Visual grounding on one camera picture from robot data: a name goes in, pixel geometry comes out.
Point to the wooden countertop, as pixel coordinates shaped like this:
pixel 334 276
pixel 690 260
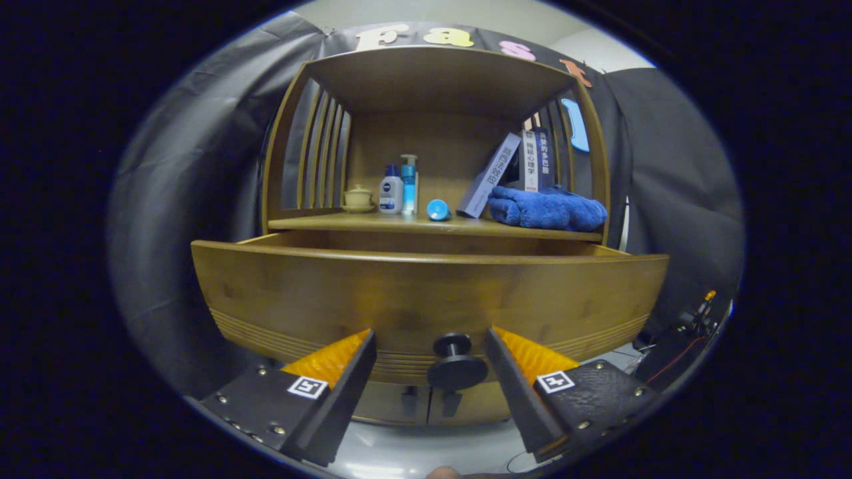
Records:
pixel 399 223

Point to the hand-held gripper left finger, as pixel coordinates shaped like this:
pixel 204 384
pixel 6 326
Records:
pixel 346 392

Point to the dark blue spine book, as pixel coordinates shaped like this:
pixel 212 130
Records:
pixel 544 159

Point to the beige lidded teacup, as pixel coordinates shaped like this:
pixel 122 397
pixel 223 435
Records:
pixel 359 198

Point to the black equipment with orange part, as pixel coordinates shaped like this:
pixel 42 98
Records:
pixel 672 352

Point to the grey book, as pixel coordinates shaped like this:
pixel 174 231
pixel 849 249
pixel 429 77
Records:
pixel 489 176

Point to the blue pump bottle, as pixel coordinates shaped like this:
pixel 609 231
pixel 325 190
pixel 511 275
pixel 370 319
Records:
pixel 408 189

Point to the blue folded towel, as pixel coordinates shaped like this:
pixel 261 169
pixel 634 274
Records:
pixel 546 209

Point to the white bottle blue cap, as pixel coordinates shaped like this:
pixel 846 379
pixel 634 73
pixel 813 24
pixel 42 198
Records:
pixel 391 196

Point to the wooden drawer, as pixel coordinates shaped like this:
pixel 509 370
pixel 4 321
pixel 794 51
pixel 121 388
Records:
pixel 333 299

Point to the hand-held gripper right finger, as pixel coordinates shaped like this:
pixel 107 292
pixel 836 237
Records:
pixel 512 389

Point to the slim white bottle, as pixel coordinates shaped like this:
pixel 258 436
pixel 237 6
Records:
pixel 417 193

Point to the blue white tube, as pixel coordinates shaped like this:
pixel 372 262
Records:
pixel 437 210

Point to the wooden cabinet door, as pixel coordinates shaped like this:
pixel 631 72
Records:
pixel 479 402
pixel 386 402

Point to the wooden cabinet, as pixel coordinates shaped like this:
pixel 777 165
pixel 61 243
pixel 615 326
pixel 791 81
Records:
pixel 432 80

